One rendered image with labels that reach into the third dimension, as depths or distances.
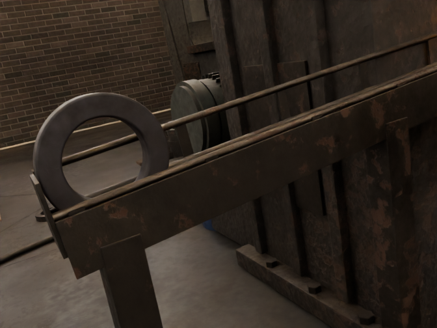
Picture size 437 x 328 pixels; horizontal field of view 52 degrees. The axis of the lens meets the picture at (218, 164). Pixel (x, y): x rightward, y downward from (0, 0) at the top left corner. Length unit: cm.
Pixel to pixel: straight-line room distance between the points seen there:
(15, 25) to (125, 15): 151
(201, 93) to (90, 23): 502
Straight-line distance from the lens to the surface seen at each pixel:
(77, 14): 690
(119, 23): 703
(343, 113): 81
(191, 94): 201
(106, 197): 63
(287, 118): 85
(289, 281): 145
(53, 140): 62
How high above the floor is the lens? 80
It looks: 14 degrees down
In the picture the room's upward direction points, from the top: 10 degrees counter-clockwise
